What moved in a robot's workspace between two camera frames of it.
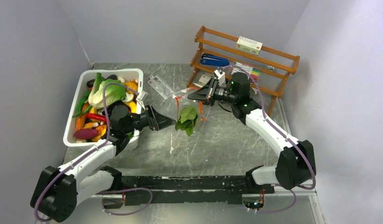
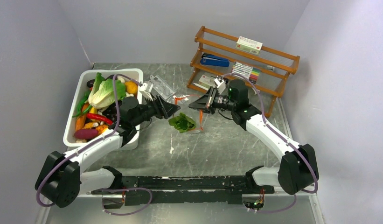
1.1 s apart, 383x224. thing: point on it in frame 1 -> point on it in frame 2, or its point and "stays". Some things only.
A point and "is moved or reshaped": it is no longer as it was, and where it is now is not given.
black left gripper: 156,121 -> 167,109
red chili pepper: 96,116 stays
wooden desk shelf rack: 268,69 stays
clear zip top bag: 190,112 is moved or reshaped
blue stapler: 210,59 stays
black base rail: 191,189 stays
